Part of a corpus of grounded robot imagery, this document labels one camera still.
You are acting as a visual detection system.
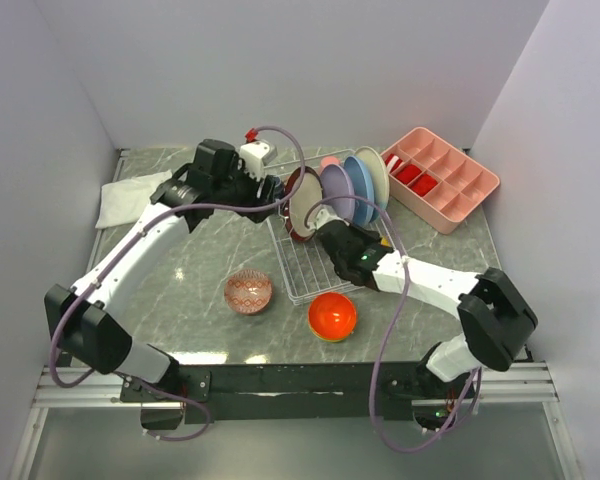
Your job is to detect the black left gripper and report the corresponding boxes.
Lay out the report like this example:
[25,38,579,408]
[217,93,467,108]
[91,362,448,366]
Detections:
[212,156,276,223]

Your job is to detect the white wire dish rack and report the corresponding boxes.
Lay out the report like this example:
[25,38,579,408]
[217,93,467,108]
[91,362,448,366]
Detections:
[265,149,393,305]

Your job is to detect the lavender plate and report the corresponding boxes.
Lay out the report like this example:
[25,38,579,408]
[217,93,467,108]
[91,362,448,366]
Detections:
[320,164,356,220]

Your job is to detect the dark red rimmed plate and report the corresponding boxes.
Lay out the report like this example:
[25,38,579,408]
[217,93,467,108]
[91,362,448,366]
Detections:
[283,167,323,243]

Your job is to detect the cream and blue plate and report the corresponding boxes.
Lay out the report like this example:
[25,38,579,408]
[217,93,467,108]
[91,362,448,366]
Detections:
[354,146,390,209]

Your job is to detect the pink plastic cup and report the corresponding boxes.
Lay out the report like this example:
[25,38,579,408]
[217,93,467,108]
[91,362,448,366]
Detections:
[320,156,340,169]

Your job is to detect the dark blue ceramic mug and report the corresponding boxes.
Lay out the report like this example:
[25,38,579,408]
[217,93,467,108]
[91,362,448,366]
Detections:
[273,179,285,200]

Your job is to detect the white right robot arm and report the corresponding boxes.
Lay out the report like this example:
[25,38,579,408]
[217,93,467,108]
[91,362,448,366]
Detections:
[316,217,538,398]

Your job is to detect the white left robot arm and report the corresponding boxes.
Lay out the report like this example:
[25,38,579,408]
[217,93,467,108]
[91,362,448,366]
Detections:
[44,138,281,402]

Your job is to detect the red-orange bowl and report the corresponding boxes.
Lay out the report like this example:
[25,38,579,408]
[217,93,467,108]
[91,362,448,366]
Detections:
[308,292,358,343]

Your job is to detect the red cloth item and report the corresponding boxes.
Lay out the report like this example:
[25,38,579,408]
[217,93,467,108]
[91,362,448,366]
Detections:
[395,164,422,185]
[410,174,438,197]

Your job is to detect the red white striped item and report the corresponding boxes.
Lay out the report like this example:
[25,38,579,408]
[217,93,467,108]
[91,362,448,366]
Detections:
[385,154,403,174]

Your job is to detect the pink compartment organizer tray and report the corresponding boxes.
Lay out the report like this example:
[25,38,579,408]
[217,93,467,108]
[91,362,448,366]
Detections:
[381,127,500,234]

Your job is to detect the red white patterned bowl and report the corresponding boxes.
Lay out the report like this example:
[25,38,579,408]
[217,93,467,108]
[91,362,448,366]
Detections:
[224,268,273,315]

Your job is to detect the white folded cloth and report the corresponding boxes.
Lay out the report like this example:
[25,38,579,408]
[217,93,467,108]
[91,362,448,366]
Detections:
[95,170,172,230]

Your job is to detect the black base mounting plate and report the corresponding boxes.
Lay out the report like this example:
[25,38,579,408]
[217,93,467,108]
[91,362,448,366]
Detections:
[120,361,474,431]

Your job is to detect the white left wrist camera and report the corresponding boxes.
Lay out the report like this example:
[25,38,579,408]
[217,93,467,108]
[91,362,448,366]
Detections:
[238,140,277,180]

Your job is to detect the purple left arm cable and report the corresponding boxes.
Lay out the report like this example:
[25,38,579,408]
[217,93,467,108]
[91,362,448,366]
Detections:
[48,124,309,442]

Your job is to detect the aluminium rail frame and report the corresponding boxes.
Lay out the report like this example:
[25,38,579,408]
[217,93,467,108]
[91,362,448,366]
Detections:
[9,354,583,479]

